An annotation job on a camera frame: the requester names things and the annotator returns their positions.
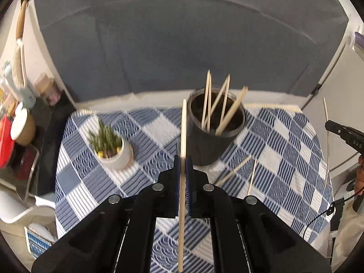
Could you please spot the person's right hand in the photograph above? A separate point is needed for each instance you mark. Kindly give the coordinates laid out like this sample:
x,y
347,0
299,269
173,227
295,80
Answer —
x,y
360,176

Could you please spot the blue patterned box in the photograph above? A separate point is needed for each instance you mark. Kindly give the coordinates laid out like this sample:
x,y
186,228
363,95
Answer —
x,y
38,243

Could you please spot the blue white checkered tablecloth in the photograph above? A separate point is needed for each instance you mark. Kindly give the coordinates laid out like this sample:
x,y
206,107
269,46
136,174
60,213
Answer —
x,y
284,153

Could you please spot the white lidded woven basket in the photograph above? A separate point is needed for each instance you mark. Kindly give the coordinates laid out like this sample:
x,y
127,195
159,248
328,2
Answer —
x,y
24,125

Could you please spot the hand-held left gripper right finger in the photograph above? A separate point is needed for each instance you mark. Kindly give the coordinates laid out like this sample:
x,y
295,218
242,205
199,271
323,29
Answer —
x,y
190,184

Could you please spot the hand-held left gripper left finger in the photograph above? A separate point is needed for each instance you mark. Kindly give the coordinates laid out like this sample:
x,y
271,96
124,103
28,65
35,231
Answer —
x,y
177,184

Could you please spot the small plant in white pot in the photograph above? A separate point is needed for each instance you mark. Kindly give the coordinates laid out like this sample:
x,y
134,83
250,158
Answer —
x,y
113,153

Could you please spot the black side shelf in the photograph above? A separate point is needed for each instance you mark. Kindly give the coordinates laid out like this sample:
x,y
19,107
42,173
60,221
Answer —
x,y
48,148

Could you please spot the white chair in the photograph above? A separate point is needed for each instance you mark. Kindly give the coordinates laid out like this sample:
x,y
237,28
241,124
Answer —
x,y
22,207

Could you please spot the red container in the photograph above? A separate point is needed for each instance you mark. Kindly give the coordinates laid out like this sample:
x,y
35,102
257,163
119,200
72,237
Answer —
x,y
5,145

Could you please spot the wooden chopstick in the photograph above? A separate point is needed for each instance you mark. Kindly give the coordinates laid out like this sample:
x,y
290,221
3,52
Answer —
x,y
206,99
220,93
234,170
210,105
233,109
183,130
252,176
326,111
225,102

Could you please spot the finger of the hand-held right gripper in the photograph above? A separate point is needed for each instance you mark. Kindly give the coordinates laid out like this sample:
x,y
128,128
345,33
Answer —
x,y
338,129

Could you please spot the grey sofa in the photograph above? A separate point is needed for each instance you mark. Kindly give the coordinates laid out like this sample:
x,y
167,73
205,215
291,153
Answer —
x,y
170,34

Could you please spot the black cylindrical cup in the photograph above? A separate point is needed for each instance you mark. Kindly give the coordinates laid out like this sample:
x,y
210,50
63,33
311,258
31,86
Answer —
x,y
210,148

